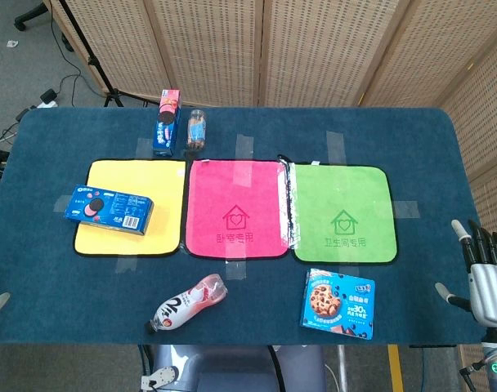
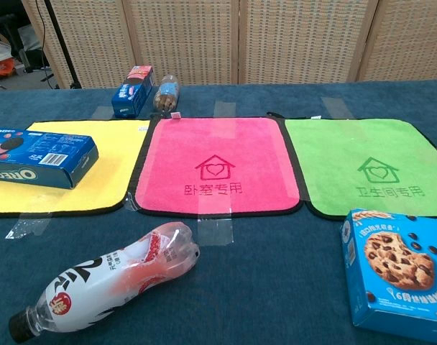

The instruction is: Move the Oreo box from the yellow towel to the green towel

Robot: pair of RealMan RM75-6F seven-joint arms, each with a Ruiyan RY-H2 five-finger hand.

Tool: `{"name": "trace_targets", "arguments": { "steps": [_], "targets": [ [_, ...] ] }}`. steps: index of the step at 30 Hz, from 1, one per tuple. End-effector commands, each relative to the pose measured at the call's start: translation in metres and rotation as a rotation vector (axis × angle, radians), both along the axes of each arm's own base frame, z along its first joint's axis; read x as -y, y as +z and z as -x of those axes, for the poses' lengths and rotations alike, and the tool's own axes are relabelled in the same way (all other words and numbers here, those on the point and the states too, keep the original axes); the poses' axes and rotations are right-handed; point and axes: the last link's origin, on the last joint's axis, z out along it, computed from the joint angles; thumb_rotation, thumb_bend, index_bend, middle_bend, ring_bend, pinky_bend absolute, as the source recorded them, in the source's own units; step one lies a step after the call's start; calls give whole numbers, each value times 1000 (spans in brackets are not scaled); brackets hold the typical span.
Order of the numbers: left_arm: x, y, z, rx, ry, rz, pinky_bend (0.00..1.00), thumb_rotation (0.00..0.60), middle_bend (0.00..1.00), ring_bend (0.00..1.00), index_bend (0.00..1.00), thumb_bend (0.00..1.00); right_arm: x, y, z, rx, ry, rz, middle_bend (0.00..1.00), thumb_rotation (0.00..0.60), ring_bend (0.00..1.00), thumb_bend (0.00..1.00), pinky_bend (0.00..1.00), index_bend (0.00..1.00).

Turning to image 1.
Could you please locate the wicker folding screen panel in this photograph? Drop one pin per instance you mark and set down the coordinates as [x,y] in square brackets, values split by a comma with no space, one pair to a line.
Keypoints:
[216,49]
[489,134]
[326,49]
[122,45]
[440,49]

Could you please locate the grey robot torso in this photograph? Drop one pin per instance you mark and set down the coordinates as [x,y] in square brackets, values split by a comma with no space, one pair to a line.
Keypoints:
[232,369]

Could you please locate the pink drink plastic bottle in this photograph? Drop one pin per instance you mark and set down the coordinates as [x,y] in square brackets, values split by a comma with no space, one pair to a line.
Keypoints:
[187,304]

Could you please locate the silver foil strip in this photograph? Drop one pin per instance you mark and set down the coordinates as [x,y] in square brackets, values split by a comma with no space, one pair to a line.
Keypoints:
[289,204]

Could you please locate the blue Oreo cookie box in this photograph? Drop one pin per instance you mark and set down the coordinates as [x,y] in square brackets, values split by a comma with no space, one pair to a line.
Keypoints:
[109,210]

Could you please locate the yellow cloth mat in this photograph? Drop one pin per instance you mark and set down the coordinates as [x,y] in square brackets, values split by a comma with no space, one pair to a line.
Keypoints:
[158,179]

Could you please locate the tall blue pink Oreo box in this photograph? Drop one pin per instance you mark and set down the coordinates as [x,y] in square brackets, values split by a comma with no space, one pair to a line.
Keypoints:
[167,126]

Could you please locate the black office chair base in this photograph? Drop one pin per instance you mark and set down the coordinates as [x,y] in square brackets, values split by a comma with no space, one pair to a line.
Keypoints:
[29,14]

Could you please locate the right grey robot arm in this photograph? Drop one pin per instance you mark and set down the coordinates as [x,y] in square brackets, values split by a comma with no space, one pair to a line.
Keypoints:
[495,359]

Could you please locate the black power adapter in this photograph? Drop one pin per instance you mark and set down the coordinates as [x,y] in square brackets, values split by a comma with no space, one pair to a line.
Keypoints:
[49,96]

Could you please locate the white paper scrap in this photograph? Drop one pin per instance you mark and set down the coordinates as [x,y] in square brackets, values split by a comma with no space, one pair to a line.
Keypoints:
[12,43]

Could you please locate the dark blue felt table cover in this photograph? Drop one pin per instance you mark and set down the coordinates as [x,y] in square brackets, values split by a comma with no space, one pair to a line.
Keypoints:
[248,302]

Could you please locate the blue chocolate chip cookie box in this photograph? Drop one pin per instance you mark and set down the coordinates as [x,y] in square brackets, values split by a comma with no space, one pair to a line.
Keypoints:
[338,302]

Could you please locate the black tripod stand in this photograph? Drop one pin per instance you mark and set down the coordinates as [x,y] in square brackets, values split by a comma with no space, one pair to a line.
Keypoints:
[94,65]

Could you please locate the clear jar of biscuit sticks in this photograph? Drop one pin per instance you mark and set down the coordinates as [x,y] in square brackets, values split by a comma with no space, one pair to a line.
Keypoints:
[196,130]

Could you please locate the green cloth mat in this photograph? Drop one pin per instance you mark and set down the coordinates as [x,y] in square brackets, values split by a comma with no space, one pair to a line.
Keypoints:
[342,192]

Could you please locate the clear tape piece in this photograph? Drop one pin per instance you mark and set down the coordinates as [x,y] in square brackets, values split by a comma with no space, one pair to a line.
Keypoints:
[144,148]
[236,270]
[126,265]
[244,147]
[66,204]
[406,209]
[336,147]

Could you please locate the yellow floor tape strip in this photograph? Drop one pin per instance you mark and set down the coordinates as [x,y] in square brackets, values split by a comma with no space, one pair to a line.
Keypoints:
[395,367]

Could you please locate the pink cloth mat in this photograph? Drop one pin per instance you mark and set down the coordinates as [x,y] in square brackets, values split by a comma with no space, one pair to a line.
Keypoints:
[236,192]

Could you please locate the white power strip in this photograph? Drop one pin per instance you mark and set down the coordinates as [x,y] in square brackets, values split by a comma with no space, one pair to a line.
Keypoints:
[46,105]

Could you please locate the grey metal table leg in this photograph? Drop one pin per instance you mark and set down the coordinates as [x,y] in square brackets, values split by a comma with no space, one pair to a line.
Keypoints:
[343,367]

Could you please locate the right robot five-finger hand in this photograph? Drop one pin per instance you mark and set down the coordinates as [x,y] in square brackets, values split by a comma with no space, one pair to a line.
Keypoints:
[487,288]

